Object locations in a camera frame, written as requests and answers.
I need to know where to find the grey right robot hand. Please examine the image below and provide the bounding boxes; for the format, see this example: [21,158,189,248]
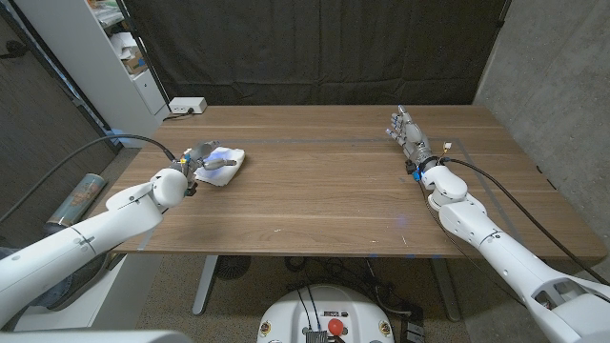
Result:
[385,104,439,172]

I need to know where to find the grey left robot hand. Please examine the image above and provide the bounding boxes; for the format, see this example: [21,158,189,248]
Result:
[171,140,238,185]

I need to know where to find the white napkin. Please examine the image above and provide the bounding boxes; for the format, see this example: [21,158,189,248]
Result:
[193,146,247,188]

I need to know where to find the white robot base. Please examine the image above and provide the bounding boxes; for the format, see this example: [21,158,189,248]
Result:
[256,284,396,343]

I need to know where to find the white power strip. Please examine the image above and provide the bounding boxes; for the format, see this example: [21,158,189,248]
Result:
[169,96,208,115]

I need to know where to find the black backdrop stand pole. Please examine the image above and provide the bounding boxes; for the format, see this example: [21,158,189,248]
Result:
[116,0,172,113]

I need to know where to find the cardboard box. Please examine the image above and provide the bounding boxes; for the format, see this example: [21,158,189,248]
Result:
[122,47,149,75]

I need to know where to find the round black fan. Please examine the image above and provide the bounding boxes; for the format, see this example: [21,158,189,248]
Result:
[214,255,253,281]

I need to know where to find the grey table leg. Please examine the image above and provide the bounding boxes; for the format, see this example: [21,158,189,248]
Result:
[192,255,220,316]
[428,256,462,323]

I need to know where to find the white papers on shelf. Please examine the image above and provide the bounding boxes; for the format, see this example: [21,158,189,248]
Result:
[108,31,139,61]

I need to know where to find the black backdrop curtain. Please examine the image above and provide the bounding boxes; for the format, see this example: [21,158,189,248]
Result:
[122,0,511,107]

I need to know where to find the white shelf cabinet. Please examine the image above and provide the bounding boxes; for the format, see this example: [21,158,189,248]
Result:
[13,0,172,149]

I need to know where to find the dark shoe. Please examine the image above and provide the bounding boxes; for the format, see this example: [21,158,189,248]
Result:
[56,252,111,306]

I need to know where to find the black floor power strip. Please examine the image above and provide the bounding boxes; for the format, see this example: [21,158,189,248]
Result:
[398,307,426,343]

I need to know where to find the person's leg in jeans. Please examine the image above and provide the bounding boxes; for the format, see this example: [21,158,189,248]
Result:
[0,245,72,309]

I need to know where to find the white robot chest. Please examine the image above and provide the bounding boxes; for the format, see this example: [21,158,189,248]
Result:
[0,329,193,343]

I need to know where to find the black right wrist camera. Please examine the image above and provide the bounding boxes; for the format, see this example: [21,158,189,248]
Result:
[404,159,423,182]

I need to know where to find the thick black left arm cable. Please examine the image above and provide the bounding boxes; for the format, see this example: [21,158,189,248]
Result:
[0,133,176,225]

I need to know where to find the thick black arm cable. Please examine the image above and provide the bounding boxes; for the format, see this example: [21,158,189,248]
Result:
[0,133,176,225]
[442,156,610,287]

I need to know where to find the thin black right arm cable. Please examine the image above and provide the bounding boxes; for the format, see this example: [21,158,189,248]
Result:
[417,178,528,309]

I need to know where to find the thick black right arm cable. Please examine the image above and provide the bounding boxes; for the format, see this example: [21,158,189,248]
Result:
[442,156,610,287]

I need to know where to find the tangled black floor cables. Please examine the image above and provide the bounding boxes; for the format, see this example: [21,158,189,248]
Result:
[284,256,414,316]

